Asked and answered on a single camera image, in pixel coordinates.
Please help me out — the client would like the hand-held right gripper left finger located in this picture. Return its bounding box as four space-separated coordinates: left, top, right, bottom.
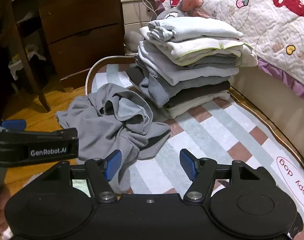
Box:
40 149 122 204

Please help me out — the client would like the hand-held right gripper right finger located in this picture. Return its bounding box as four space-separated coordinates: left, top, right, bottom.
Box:
179 149 266 204

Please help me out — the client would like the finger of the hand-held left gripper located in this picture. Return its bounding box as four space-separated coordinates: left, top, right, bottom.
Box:
1 119 27 132

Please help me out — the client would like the grey ribbed shirt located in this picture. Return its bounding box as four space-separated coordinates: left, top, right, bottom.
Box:
56 82 172 195

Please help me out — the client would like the stack of folded clothes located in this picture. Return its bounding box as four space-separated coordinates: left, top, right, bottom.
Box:
126 19 258 119

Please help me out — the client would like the checkered rug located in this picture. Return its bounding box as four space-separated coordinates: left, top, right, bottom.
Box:
84 55 304 240

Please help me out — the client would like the brown wooden dresser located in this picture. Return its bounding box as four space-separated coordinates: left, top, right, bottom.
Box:
38 0 125 80

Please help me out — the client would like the cream nightstand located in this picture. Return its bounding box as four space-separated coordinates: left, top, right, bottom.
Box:
121 0 165 55

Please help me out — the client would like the grey and pink plush toy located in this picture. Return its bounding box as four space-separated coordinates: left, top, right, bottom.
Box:
156 0 205 20

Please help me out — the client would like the printed white quilt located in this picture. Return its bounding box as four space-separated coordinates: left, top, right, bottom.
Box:
148 0 304 103

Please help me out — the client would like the beige bed frame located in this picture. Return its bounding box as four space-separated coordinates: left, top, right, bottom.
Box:
232 65 304 160

